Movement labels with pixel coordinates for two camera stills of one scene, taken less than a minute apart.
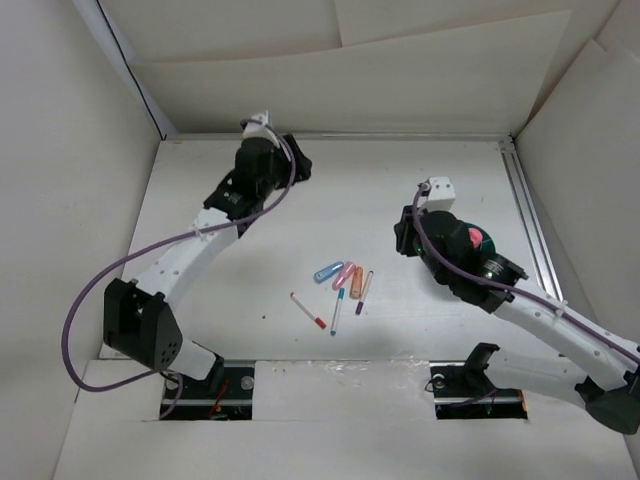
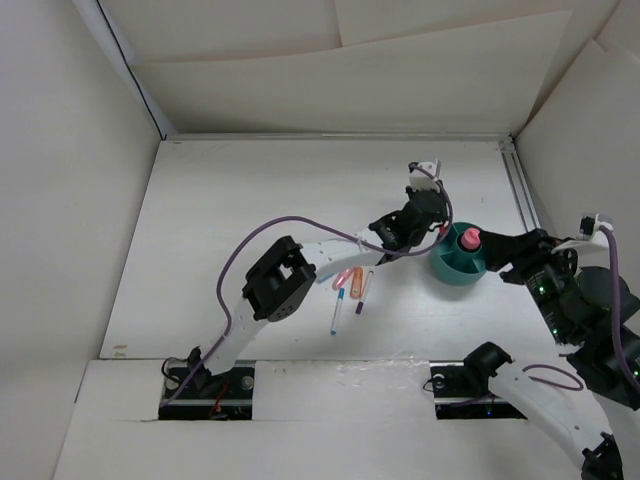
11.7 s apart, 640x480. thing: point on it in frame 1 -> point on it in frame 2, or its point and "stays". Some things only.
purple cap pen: [364, 293] stays
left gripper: [302, 163] -> [440, 218]
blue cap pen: [340, 298] stays
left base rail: [193, 400] stays
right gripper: [403, 235] -> [500, 248]
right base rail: [458, 395] stays
